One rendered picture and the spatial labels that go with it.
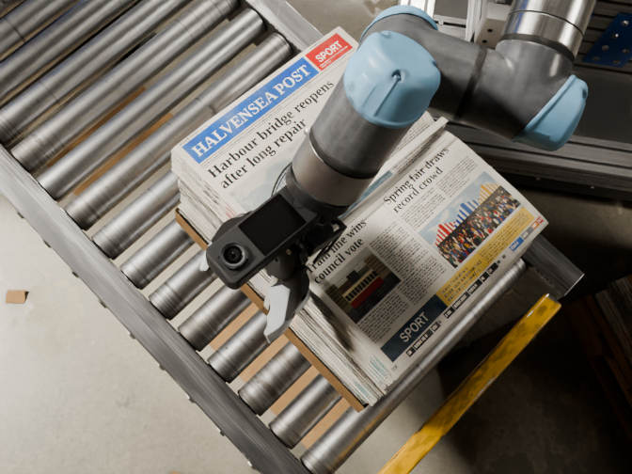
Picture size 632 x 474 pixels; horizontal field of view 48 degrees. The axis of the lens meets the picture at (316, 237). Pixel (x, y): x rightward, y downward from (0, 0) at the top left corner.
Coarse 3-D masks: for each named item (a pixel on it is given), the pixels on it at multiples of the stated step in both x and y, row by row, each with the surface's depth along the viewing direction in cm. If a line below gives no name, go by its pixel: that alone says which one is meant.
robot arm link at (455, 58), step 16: (384, 16) 69; (400, 16) 69; (416, 16) 70; (368, 32) 69; (400, 32) 66; (416, 32) 67; (432, 32) 68; (432, 48) 67; (448, 48) 67; (464, 48) 67; (448, 64) 66; (464, 64) 66; (448, 80) 67; (464, 80) 66; (448, 96) 67; (432, 112) 70; (448, 112) 69
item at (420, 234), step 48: (432, 192) 87; (480, 192) 88; (384, 240) 83; (432, 240) 84; (480, 240) 85; (528, 240) 86; (336, 288) 80; (384, 288) 81; (432, 288) 82; (480, 288) 83; (336, 336) 83; (384, 336) 79; (432, 336) 80; (384, 384) 82
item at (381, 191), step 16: (416, 128) 90; (400, 144) 89; (432, 144) 90; (448, 144) 90; (416, 160) 88; (432, 160) 89; (384, 176) 87; (400, 176) 87; (368, 192) 86; (384, 192) 86; (352, 208) 84; (368, 208) 85; (336, 224) 83; (352, 224) 84; (256, 288) 97
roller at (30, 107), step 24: (144, 0) 120; (168, 0) 120; (192, 0) 123; (120, 24) 118; (144, 24) 119; (96, 48) 116; (120, 48) 118; (72, 72) 115; (96, 72) 118; (24, 96) 114; (48, 96) 114; (0, 120) 112; (24, 120) 113
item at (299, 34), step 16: (240, 0) 122; (256, 0) 120; (272, 0) 120; (272, 16) 120; (288, 16) 120; (272, 32) 121; (288, 32) 119; (304, 32) 119; (304, 48) 118; (544, 240) 111; (528, 256) 110; (544, 256) 110; (560, 256) 110; (528, 272) 112; (544, 272) 109; (560, 272) 109; (576, 272) 110; (528, 288) 116; (544, 288) 112; (560, 288) 109
